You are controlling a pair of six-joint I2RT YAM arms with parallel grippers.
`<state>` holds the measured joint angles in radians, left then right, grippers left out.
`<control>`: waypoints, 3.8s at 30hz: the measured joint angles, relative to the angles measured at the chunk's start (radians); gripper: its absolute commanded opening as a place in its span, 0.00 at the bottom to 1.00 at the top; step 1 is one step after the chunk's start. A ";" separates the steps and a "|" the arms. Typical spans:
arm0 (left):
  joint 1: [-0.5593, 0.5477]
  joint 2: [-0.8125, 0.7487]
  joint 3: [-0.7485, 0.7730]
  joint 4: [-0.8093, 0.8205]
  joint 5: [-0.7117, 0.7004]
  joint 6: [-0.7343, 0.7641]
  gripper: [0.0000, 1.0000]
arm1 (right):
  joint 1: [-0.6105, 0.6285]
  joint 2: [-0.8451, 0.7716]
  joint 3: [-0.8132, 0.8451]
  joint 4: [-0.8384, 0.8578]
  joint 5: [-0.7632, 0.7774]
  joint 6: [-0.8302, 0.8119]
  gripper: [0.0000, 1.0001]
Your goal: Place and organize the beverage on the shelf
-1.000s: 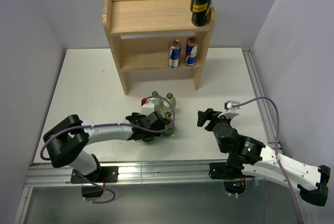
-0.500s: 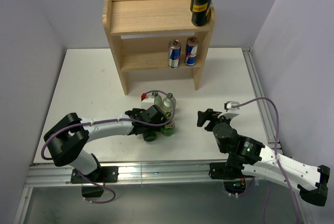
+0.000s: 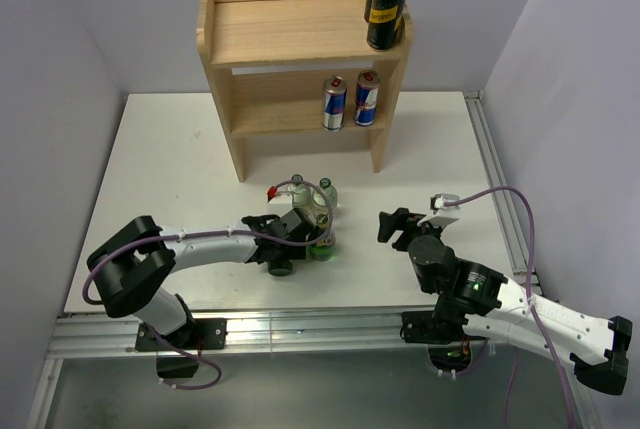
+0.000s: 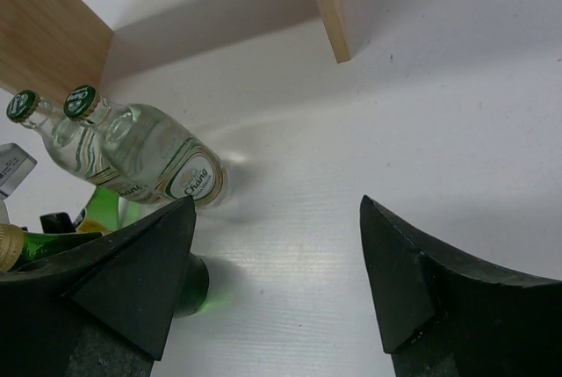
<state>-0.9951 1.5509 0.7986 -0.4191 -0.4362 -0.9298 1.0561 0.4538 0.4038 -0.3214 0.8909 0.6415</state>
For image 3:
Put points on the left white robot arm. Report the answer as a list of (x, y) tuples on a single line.
[(127, 272)]

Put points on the front aluminium rail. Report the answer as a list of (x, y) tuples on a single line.
[(83, 336)]

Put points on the right clear Chang bottle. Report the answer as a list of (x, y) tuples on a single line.
[(324, 198)]

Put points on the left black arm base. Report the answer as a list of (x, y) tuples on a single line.
[(180, 356)]

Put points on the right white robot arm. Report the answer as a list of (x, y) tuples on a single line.
[(476, 301)]

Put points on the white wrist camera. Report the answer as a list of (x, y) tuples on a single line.
[(444, 211), (279, 200)]

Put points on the green glass bottle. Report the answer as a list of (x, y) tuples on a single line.
[(280, 268), (323, 250)]

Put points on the clear chang bottle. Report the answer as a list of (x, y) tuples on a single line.
[(301, 196), (324, 198)]

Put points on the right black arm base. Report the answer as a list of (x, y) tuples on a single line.
[(451, 354)]

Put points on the Red Bull can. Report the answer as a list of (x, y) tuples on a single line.
[(366, 98), (334, 102)]

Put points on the left clear Chang bottle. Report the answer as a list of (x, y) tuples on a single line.
[(301, 196)]

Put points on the front black yellow can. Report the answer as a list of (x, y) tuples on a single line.
[(383, 23)]

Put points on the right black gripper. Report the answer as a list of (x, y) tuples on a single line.
[(401, 219)]

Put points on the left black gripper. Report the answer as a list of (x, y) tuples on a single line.
[(293, 251)]

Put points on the wooden two-tier shelf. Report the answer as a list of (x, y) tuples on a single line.
[(266, 60)]

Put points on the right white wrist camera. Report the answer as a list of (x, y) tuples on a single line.
[(444, 211)]

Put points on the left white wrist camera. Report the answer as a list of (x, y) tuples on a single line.
[(279, 200)]

